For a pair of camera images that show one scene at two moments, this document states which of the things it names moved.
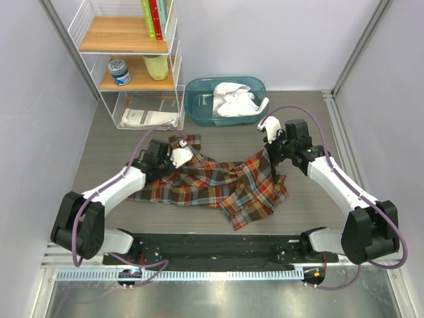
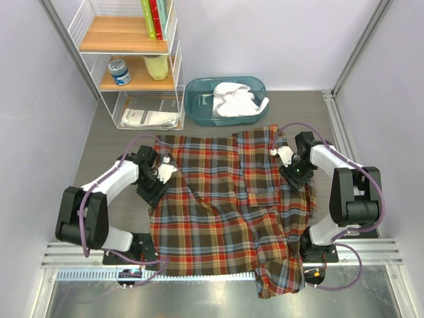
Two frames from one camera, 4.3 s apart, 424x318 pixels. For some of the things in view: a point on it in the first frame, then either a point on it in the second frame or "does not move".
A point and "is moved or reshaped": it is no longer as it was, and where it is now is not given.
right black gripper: x=281 y=134 → x=295 y=182
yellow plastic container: x=158 y=66 does not move
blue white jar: x=120 y=75 does not move
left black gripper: x=171 y=167 → x=153 y=198
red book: x=156 y=20 does not move
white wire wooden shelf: x=133 y=49 does not move
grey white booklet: x=151 y=110 does not move
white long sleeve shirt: x=232 y=100 does not move
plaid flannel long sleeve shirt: x=246 y=188 is moved or reshaped
